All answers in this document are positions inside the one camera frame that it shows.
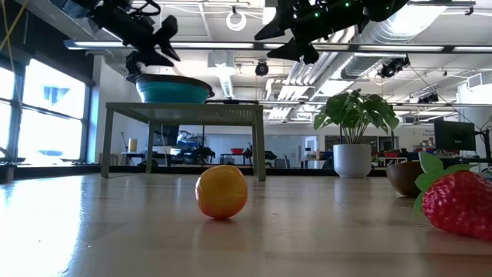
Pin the overhead LED light bar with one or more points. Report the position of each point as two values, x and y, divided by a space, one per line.
230 45

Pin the black ceiling spotlight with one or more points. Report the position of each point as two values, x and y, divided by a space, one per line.
390 69

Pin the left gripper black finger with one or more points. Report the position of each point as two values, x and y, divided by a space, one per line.
148 58
170 34

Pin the blue collapsible colander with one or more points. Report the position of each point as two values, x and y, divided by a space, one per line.
173 94

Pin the yellow container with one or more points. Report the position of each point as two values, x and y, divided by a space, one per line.
132 145

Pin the black ceiling camera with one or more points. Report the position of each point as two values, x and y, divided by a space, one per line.
261 68

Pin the green plant in white pot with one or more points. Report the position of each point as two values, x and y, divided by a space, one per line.
351 159

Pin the orange toy pear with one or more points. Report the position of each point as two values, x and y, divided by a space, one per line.
221 192

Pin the green perforated metal riser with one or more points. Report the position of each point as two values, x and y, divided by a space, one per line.
184 108

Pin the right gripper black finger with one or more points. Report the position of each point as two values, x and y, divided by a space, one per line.
276 29
298 52

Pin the red bin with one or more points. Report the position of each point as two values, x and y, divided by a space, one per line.
237 151

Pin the black computer monitor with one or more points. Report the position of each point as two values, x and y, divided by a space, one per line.
455 135

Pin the black aluminium table frame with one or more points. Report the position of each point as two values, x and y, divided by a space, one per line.
57 170

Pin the red toy strawberry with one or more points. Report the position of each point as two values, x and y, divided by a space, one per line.
457 204

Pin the toy kiwi half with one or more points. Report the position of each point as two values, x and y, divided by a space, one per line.
403 179

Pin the large window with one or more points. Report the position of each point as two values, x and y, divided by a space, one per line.
50 96

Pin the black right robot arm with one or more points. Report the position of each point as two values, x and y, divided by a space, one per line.
384 7

